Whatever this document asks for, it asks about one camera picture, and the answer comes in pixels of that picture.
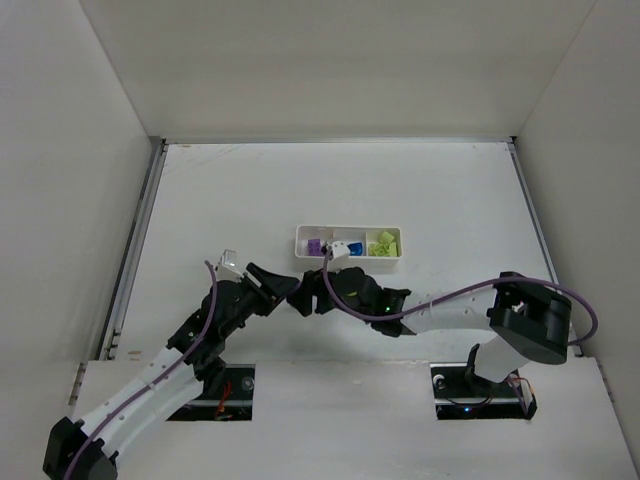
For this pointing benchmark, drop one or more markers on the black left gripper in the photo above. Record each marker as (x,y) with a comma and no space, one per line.
(258,289)

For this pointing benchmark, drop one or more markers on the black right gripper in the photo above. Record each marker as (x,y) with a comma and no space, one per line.
(324,293)

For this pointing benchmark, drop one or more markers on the blue lego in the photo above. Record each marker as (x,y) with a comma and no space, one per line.
(356,249)

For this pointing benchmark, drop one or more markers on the green lego brick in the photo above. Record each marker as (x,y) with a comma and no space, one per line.
(383,243)

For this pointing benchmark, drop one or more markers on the purple rounded lego brick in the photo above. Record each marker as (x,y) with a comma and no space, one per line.
(314,247)

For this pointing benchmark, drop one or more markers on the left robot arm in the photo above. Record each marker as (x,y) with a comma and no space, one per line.
(95,445)

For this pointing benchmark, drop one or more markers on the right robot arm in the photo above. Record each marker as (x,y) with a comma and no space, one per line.
(529,319)

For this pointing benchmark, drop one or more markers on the white divided sorting tray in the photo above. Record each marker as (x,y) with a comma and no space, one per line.
(348,234)

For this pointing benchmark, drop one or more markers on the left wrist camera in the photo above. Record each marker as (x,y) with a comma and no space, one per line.
(227,268)

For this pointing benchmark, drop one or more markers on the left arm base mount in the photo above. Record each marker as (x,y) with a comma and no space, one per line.
(231,400)

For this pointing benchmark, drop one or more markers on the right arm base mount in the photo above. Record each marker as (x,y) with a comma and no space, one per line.
(459,395)

